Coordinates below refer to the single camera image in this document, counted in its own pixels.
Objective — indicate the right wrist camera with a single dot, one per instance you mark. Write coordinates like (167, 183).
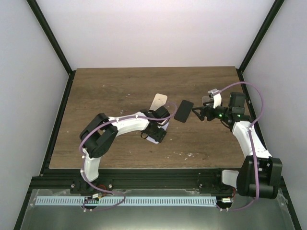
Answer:
(214, 98)

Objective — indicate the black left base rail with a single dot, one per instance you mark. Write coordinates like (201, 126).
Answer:
(58, 112)

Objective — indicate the black frame post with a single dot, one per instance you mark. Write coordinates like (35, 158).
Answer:
(49, 34)
(277, 4)

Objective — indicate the lilac phone case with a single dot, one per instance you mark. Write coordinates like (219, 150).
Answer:
(158, 136)

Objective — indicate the beige phone case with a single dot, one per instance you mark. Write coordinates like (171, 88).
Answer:
(158, 101)

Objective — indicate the black right frame post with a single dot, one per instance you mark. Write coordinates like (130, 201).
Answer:
(277, 4)

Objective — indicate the black left frame post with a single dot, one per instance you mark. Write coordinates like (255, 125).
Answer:
(49, 34)

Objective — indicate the black smartphone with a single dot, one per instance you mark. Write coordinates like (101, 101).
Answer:
(183, 111)

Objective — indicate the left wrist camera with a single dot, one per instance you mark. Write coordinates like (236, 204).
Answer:
(162, 123)

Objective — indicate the light blue slotted cable duct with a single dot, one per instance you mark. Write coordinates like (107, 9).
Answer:
(124, 200)

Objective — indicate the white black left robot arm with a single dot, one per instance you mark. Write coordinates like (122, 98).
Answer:
(100, 133)

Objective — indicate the grey metal front plate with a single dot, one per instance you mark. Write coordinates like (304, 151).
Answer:
(154, 210)

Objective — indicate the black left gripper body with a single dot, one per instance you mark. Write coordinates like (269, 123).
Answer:
(154, 134)

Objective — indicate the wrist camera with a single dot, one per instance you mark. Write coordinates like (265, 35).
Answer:
(214, 98)
(162, 123)

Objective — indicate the black front mounting rail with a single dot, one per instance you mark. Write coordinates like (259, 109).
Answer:
(206, 180)

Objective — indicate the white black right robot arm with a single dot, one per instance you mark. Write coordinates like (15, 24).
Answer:
(260, 173)

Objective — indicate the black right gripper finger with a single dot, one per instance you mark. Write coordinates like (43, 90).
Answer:
(201, 109)
(200, 115)

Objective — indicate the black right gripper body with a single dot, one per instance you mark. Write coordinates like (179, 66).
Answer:
(211, 116)

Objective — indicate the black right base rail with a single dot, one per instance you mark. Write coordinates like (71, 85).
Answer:
(283, 187)

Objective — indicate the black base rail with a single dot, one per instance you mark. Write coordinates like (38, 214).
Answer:
(58, 112)
(283, 187)

